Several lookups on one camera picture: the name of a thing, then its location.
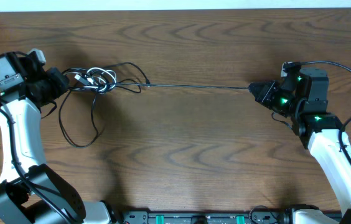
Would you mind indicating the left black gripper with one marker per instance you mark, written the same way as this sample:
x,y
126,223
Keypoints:
x,y
56,83

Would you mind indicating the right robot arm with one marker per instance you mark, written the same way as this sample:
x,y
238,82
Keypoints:
x,y
302,97

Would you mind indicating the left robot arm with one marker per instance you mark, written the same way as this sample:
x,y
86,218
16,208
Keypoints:
x,y
30,191

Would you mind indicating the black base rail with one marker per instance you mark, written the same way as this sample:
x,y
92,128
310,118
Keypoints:
x,y
259,214

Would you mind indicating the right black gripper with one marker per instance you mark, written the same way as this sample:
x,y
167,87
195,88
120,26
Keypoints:
x,y
272,86

